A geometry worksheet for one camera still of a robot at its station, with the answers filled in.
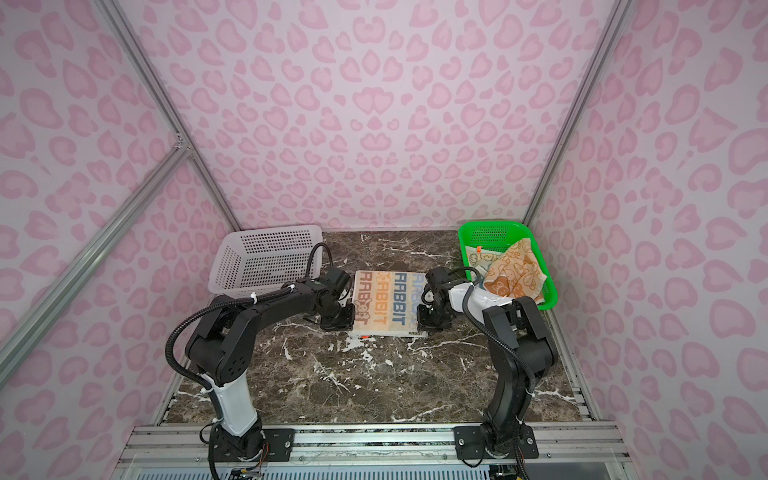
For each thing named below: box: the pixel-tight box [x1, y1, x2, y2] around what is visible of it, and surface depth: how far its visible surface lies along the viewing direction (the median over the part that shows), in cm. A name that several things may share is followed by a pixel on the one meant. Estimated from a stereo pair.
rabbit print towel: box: [352, 270, 427, 337], surface depth 100 cm
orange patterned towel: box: [466, 238, 547, 304], surface depth 103 cm
